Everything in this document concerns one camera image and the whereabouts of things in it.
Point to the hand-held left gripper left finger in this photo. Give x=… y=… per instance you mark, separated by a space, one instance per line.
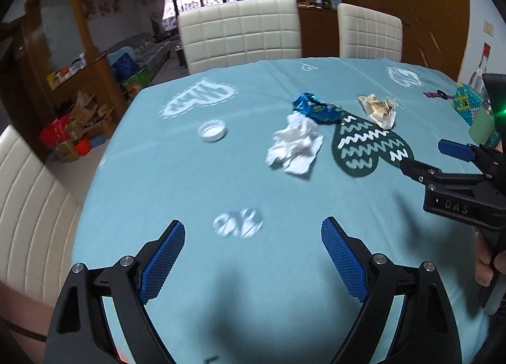
x=164 y=261

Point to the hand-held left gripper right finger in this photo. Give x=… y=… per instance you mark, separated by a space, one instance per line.
x=344 y=261

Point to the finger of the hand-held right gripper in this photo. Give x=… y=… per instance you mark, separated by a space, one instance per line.
x=423 y=169
x=454 y=148

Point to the person's right hand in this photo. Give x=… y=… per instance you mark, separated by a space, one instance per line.
x=484 y=265

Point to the green beaded basket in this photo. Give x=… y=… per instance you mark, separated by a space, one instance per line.
x=468 y=105

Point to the clear wrapper with yellow snack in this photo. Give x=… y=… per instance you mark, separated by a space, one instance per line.
x=376 y=110

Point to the clear bottle with red cap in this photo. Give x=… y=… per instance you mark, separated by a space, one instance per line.
x=480 y=71

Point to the light blue printed tablecloth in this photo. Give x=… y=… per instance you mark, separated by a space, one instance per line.
x=237 y=178

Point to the blue foil wrapper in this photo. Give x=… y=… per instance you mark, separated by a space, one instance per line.
x=316 y=109

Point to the crumpled white tissue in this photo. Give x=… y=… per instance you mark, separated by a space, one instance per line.
x=294 y=146

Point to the white bottle cap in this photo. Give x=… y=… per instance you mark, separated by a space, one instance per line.
x=212 y=131

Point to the large cream quilted chair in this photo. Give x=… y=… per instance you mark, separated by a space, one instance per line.
x=35 y=209

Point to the narrow cream quilted chair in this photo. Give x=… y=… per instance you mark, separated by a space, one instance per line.
x=369 y=33

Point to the pile of cardboard boxes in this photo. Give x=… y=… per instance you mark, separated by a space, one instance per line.
x=89 y=118

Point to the dark wooden sideboard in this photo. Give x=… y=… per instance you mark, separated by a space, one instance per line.
x=318 y=27

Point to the green printed bag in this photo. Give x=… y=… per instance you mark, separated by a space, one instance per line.
x=136 y=82

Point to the wooden counter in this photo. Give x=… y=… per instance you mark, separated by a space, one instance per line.
x=102 y=75

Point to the blue shopping bag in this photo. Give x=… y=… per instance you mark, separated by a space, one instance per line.
x=125 y=65

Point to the coffee table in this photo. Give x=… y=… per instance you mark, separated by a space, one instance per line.
x=180 y=56

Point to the grey sofa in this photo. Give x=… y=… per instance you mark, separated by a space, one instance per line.
x=150 y=51

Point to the bottles and boxes on counter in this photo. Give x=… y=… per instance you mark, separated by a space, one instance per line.
x=65 y=73

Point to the wooden pillar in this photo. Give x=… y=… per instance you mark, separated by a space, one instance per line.
x=81 y=12

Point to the wall switch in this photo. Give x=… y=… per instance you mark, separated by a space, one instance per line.
x=488 y=27

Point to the wall posters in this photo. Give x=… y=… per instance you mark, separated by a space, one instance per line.
x=101 y=8

